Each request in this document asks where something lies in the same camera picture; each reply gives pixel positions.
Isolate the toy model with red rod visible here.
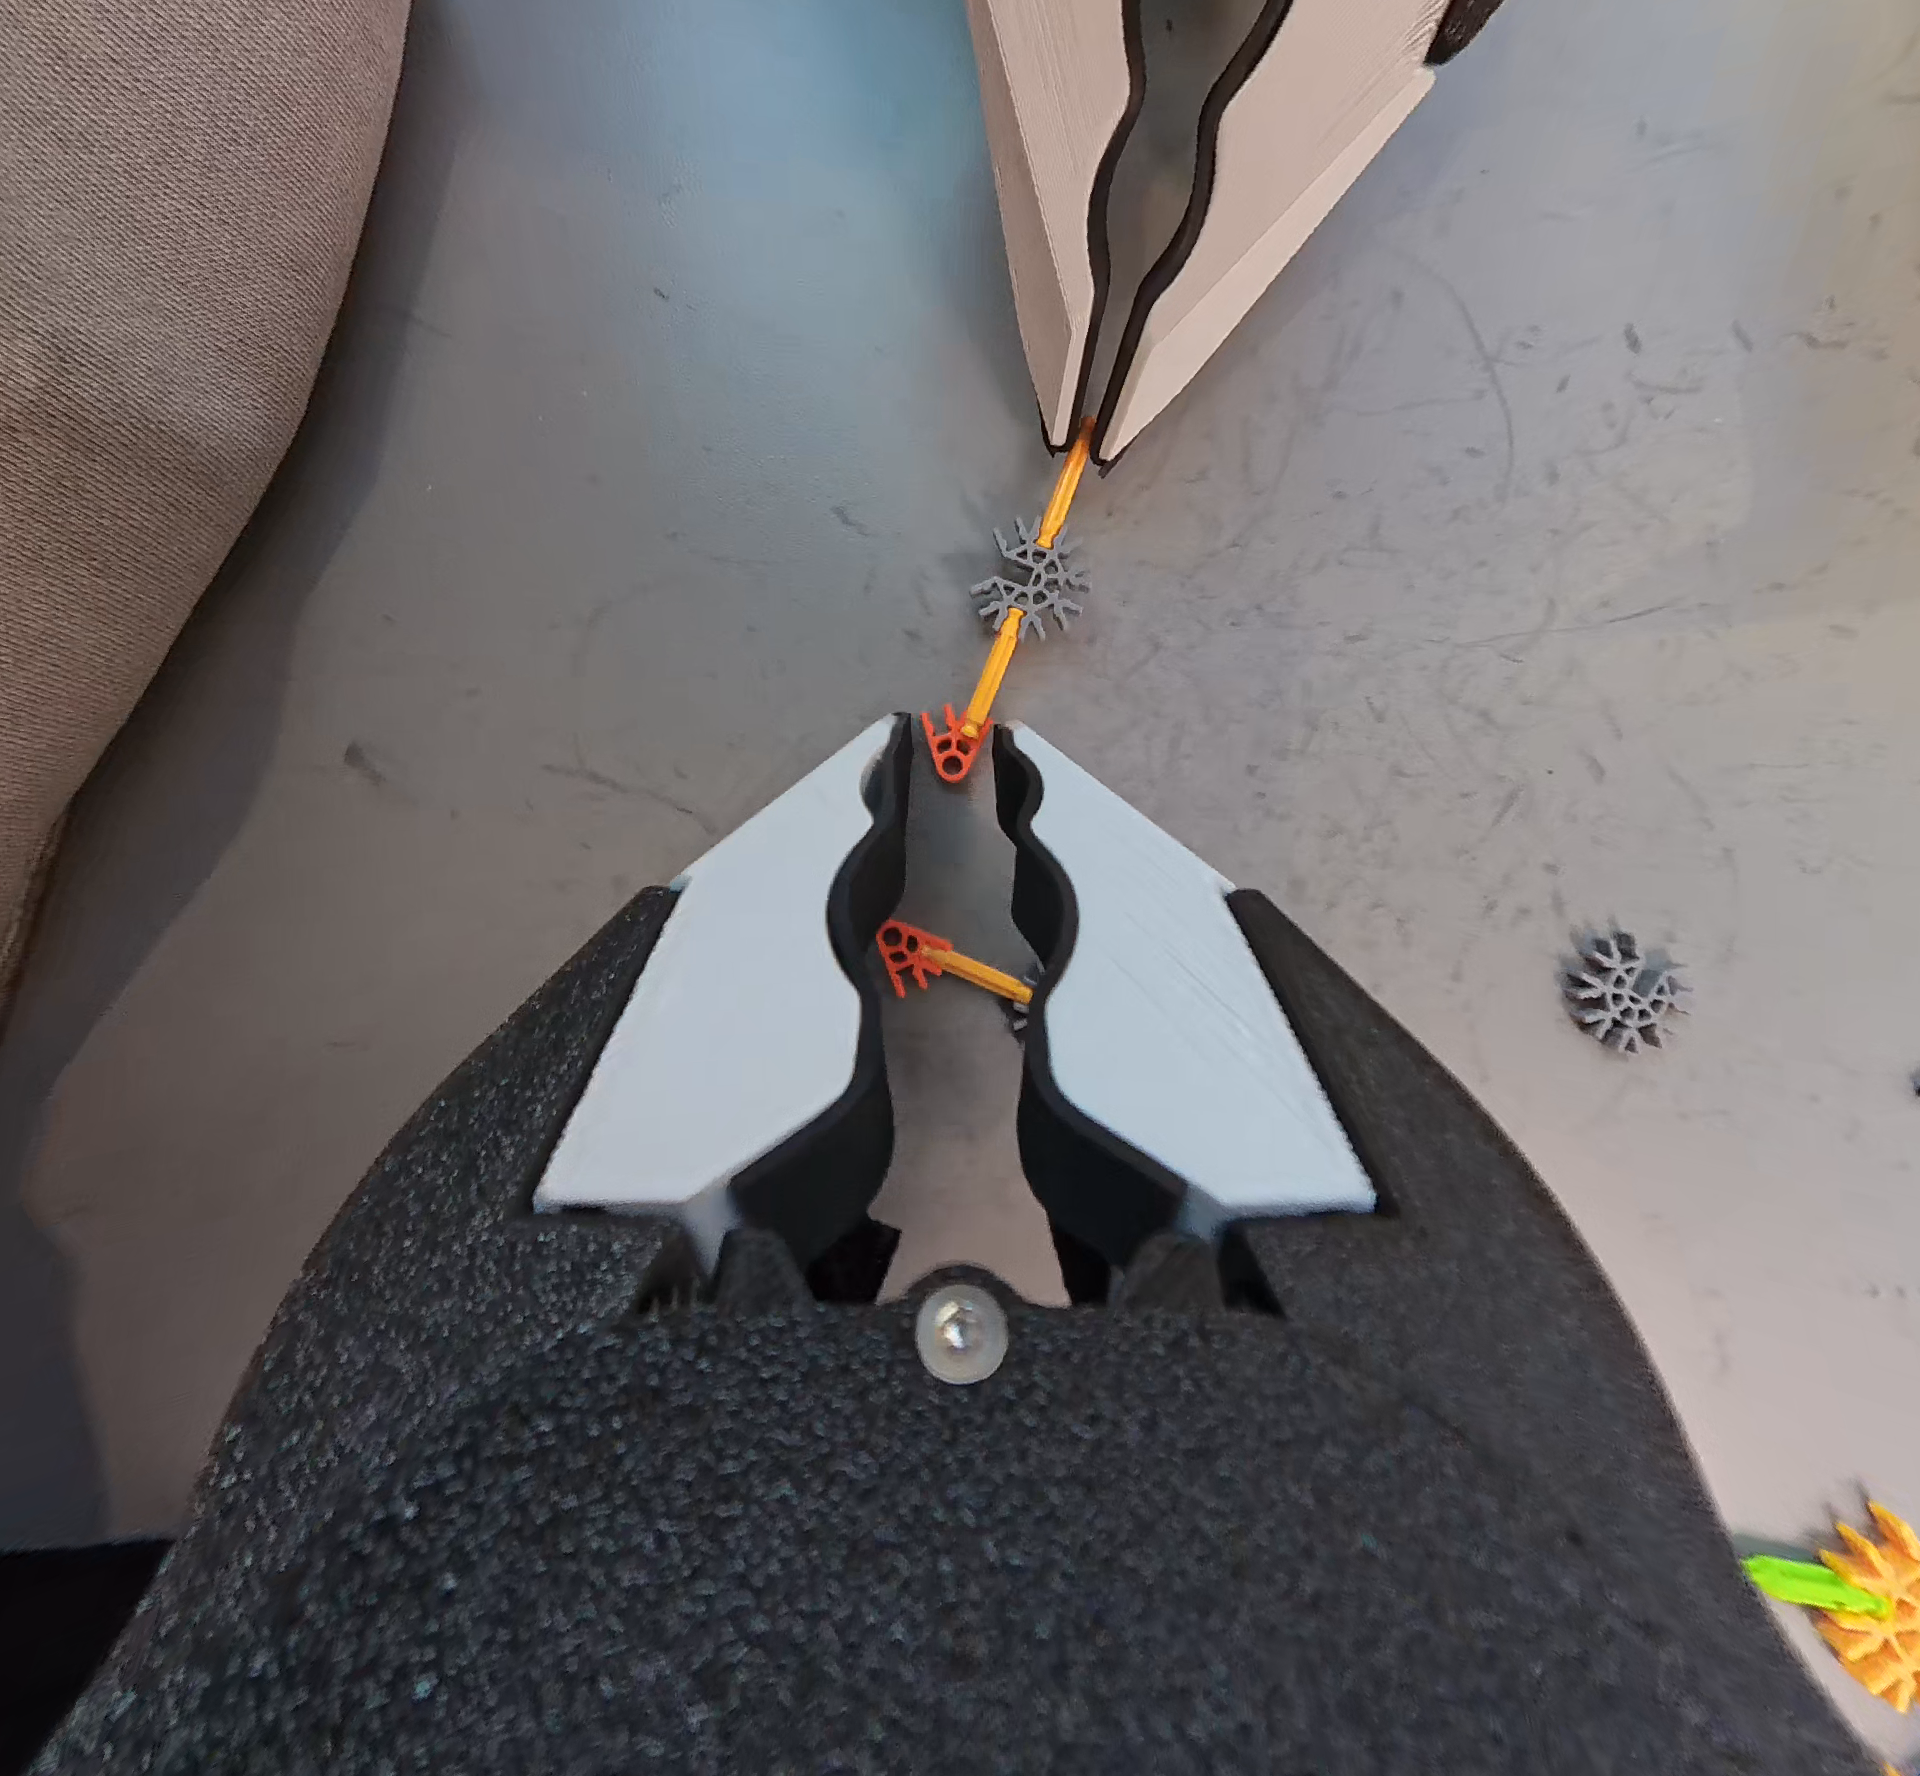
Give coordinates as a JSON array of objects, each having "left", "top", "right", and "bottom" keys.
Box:
[{"left": 1742, "top": 1494, "right": 1920, "bottom": 1716}]

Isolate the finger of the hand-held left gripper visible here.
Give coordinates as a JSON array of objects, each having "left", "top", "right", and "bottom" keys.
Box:
[
  {"left": 960, "top": 0, "right": 1147, "bottom": 453},
  {"left": 1092, "top": 0, "right": 1526, "bottom": 468}
]

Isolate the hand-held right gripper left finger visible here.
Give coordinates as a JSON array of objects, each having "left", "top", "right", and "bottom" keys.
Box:
[{"left": 536, "top": 713, "right": 916, "bottom": 1301}]

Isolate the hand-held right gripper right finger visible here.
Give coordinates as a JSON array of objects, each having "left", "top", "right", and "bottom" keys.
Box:
[{"left": 993, "top": 723, "right": 1382, "bottom": 1304}]

